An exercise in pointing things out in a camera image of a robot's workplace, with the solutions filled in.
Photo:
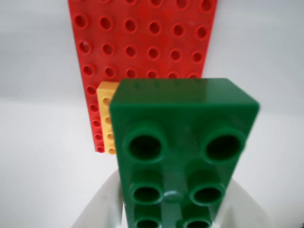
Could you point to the green lego brick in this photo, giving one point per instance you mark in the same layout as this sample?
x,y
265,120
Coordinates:
x,y
185,114

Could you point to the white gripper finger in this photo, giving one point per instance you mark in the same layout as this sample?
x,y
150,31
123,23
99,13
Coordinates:
x,y
240,209
102,206

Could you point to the yellow lego brick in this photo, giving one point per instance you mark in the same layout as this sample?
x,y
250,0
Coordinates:
x,y
104,99

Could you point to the red studded lego baseplate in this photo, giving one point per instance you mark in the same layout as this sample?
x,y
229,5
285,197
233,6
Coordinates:
x,y
142,47

